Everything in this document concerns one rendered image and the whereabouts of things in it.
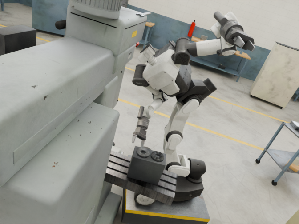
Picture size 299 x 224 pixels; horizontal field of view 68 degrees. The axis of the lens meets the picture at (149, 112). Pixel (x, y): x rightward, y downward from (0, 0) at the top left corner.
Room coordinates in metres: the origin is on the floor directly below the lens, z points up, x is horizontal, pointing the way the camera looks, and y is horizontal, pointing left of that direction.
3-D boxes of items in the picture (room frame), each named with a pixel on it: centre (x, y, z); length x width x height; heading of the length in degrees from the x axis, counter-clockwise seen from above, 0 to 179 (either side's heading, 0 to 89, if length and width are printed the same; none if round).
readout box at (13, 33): (0.93, 0.68, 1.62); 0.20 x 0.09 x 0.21; 176
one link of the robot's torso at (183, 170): (1.67, -0.40, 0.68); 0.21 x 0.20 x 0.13; 102
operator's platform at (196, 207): (1.66, -0.37, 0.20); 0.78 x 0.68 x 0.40; 102
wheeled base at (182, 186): (1.66, -0.37, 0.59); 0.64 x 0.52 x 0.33; 102
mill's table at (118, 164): (1.21, 0.28, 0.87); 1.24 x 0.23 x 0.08; 86
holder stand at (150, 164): (1.17, -0.09, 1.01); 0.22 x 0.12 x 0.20; 94
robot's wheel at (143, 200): (1.35, -0.19, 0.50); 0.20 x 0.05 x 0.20; 102
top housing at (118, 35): (1.19, 0.32, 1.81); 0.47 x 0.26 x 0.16; 176
